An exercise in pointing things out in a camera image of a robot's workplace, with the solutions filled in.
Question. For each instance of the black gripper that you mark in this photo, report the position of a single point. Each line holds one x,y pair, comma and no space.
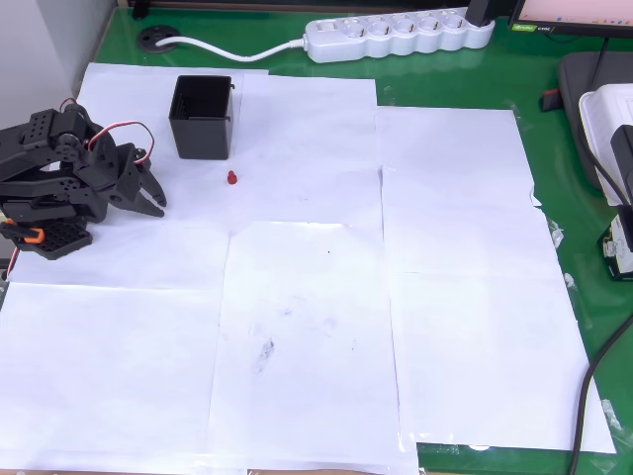
125,192

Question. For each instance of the dark grey pad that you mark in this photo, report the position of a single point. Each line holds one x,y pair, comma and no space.
573,74

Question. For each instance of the white plastic container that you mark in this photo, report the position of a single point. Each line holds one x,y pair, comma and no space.
601,114

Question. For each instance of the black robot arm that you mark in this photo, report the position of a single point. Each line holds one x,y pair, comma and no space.
34,143

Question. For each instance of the black stand foot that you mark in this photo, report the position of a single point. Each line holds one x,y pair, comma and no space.
141,7

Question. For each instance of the black computer monitor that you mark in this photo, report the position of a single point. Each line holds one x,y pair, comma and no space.
569,10

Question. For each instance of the orange black table clamp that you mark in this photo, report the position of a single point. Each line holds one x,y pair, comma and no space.
29,236

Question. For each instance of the black open box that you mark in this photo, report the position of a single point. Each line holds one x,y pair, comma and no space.
203,138

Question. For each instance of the small white black device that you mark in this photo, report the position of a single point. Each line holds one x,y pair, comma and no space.
618,247

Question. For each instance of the white paper sheet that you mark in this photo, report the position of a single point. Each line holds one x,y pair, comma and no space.
470,232
148,257
494,361
306,346
311,148
109,376
445,138
128,94

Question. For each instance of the white power strip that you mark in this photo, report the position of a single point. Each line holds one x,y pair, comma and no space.
395,37

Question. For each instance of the black power adapter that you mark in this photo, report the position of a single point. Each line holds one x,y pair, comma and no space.
479,11

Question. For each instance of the small red pawn piece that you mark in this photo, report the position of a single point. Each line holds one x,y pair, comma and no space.
232,178

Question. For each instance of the small black red object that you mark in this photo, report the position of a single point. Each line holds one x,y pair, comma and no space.
551,100

